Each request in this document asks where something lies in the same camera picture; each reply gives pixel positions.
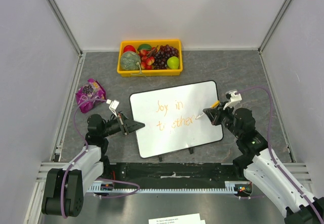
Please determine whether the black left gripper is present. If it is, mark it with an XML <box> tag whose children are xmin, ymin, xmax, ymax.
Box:
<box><xmin>101</xmin><ymin>111</ymin><xmax>144</xmax><ymax>138</ymax></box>

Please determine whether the white marker pen orange tip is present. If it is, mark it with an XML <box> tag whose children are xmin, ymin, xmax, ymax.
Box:
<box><xmin>195</xmin><ymin>100</ymin><xmax>220</xmax><ymax>120</ymax></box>

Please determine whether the white whiteboard black frame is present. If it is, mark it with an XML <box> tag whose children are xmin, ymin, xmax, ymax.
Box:
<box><xmin>129</xmin><ymin>80</ymin><xmax>223</xmax><ymax>158</ymax></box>

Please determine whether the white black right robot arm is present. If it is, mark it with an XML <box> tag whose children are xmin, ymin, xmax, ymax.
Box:
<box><xmin>203</xmin><ymin>103</ymin><xmax>323</xmax><ymax>223</ymax></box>

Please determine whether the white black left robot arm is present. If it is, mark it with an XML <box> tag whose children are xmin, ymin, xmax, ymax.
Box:
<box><xmin>42</xmin><ymin>112</ymin><xmax>145</xmax><ymax>218</ymax></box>

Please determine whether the purple snack bag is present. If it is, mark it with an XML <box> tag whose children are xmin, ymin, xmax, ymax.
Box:
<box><xmin>75</xmin><ymin>78</ymin><xmax>106</xmax><ymax>114</ymax></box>

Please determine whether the green pear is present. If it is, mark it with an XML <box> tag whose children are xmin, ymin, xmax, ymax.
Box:
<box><xmin>167</xmin><ymin>56</ymin><xmax>180</xmax><ymax>69</ymax></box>

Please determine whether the green striped melon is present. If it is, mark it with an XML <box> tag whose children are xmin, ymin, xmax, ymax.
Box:
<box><xmin>120</xmin><ymin>51</ymin><xmax>141</xmax><ymax>70</ymax></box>

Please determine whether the red lychee cluster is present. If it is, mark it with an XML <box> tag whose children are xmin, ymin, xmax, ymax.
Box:
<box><xmin>139</xmin><ymin>50</ymin><xmax>155</xmax><ymax>70</ymax></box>

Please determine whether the yellow plastic fruit tray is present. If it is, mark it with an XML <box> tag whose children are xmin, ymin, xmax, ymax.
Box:
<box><xmin>117</xmin><ymin>39</ymin><xmax>183</xmax><ymax>77</ymax></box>

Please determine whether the dark red grape bunch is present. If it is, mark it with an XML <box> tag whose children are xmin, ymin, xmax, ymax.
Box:
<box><xmin>153</xmin><ymin>45</ymin><xmax>179</xmax><ymax>69</ymax></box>

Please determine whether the red apple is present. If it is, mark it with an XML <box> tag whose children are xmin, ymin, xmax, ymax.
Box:
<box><xmin>123</xmin><ymin>45</ymin><xmax>136</xmax><ymax>53</ymax></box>

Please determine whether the green red mango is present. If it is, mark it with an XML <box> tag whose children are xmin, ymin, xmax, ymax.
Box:
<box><xmin>137</xmin><ymin>44</ymin><xmax>152</xmax><ymax>51</ymax></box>

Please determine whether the white paper sheet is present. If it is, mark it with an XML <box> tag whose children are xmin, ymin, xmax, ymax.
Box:
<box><xmin>148</xmin><ymin>213</ymin><xmax>206</xmax><ymax>224</ymax></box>

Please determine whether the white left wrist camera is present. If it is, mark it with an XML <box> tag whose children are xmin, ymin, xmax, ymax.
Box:
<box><xmin>106</xmin><ymin>99</ymin><xmax>119</xmax><ymax>117</ymax></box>

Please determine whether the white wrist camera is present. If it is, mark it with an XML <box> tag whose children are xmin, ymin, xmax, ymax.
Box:
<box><xmin>223</xmin><ymin>90</ymin><xmax>242</xmax><ymax>110</ymax></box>
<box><xmin>106</xmin><ymin>99</ymin><xmax>119</xmax><ymax>117</ymax></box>

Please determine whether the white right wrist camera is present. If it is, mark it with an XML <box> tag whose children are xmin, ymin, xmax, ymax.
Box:
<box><xmin>223</xmin><ymin>90</ymin><xmax>242</xmax><ymax>110</ymax></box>

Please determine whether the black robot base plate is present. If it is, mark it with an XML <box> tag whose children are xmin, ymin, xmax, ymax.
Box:
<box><xmin>100</xmin><ymin>163</ymin><xmax>247</xmax><ymax>190</ymax></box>

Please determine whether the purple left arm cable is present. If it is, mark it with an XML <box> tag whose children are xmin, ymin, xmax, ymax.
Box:
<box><xmin>60</xmin><ymin>96</ymin><xmax>140</xmax><ymax>221</ymax></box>

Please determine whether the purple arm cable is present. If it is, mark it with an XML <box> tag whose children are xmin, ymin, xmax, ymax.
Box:
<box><xmin>60</xmin><ymin>96</ymin><xmax>140</xmax><ymax>221</ymax></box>
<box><xmin>237</xmin><ymin>86</ymin><xmax>322</xmax><ymax>224</ymax></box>

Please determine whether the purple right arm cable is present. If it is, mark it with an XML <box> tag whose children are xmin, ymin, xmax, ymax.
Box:
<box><xmin>237</xmin><ymin>86</ymin><xmax>322</xmax><ymax>224</ymax></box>

